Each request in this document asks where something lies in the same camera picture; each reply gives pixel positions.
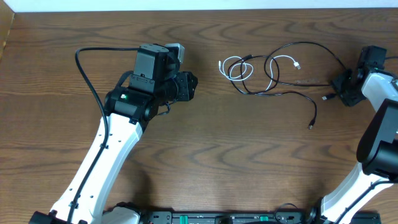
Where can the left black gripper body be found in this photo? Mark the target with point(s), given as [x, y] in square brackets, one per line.
[189, 86]

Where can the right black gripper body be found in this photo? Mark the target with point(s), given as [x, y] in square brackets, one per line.
[348, 93]

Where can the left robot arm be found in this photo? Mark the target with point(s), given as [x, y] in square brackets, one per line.
[126, 111]

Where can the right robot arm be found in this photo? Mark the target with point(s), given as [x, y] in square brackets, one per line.
[376, 167]

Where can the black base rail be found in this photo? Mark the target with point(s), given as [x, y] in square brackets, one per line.
[210, 218]

